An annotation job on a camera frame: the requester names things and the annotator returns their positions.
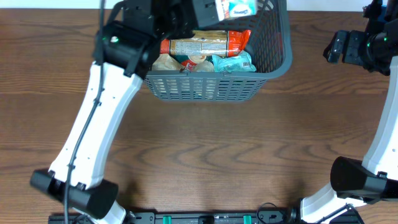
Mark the green Nescafe coffee bag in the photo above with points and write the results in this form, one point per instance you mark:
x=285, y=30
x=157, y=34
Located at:
x=196, y=63

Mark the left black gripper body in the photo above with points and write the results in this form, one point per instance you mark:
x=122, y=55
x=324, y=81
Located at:
x=164, y=24

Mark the beige paper pouch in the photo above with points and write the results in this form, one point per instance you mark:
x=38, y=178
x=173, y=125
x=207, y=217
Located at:
x=166, y=62

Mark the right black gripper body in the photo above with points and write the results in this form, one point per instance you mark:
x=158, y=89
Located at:
x=341, y=47

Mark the teal plastic packet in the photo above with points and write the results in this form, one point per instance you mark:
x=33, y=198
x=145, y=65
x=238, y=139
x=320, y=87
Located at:
x=239, y=63

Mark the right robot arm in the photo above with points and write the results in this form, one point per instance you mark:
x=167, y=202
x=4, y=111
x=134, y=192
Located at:
x=356, y=183

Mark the grey plastic lattice basket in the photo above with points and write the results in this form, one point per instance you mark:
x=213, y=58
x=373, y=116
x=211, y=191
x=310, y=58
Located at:
x=270, y=49

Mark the orange spaghetti packet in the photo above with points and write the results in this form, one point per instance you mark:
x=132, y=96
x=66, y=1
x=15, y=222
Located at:
x=224, y=43

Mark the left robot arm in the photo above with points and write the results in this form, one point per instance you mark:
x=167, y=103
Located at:
x=126, y=45

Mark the Kleenex tissue multipack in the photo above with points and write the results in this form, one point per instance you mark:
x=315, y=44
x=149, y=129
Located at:
x=231, y=9

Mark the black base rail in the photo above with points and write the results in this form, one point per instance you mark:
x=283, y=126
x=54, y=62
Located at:
x=265, y=216

